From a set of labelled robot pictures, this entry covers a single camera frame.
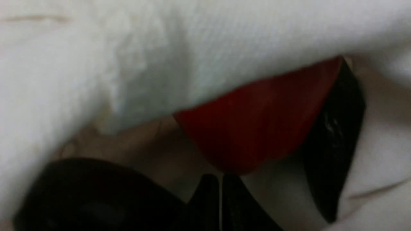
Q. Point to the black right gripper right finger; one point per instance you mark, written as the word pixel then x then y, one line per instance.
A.
pixel 240 211

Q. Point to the white cloth bag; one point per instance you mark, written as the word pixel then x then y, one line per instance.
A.
pixel 118 63

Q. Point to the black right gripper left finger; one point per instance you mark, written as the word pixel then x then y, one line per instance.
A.
pixel 202 213

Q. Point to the red bell pepper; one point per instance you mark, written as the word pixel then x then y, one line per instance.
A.
pixel 267 119

